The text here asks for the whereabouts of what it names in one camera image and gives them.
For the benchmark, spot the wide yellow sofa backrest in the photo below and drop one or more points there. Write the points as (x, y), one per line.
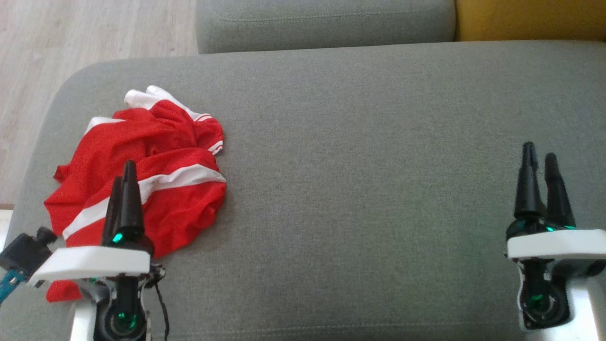
(530, 19)

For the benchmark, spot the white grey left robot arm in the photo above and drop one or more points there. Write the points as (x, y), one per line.
(83, 327)

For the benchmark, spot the grey and yellow sofa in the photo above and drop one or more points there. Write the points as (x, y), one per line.
(355, 166)

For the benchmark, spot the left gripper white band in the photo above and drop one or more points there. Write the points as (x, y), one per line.
(94, 263)

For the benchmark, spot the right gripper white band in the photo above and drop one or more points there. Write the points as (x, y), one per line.
(554, 246)

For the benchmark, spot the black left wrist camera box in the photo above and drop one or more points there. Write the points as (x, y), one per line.
(23, 251)

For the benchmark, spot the red shorts with white stripe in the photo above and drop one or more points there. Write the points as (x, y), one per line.
(189, 213)

